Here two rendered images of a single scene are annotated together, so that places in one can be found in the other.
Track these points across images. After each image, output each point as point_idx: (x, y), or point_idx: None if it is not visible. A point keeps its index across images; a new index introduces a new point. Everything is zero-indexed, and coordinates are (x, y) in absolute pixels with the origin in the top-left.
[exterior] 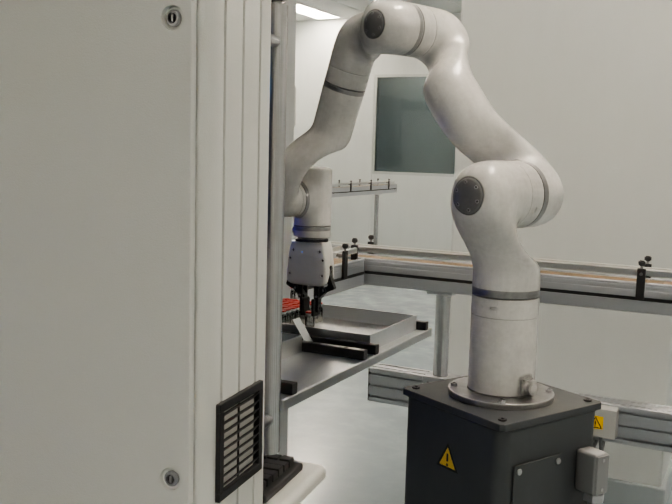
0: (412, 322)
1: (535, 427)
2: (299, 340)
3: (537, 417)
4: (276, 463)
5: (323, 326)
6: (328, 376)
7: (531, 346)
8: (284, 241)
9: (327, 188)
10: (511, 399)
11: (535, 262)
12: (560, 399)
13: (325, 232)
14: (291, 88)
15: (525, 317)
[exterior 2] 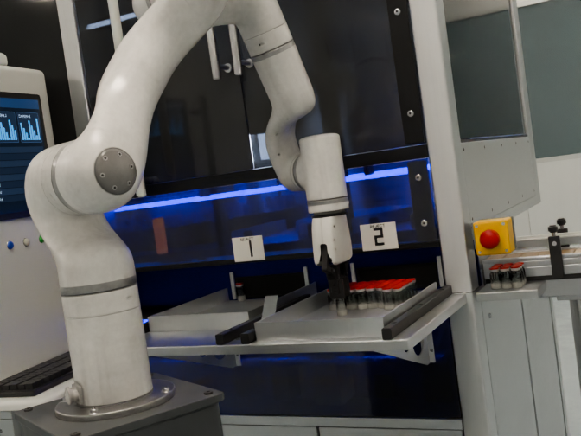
0: (370, 325)
1: (32, 431)
2: (244, 316)
3: (28, 420)
4: (22, 382)
5: (371, 314)
6: (158, 346)
7: (73, 349)
8: (443, 212)
9: (309, 158)
10: (74, 402)
11: (66, 254)
12: (86, 424)
13: (315, 207)
14: (430, 29)
15: (64, 315)
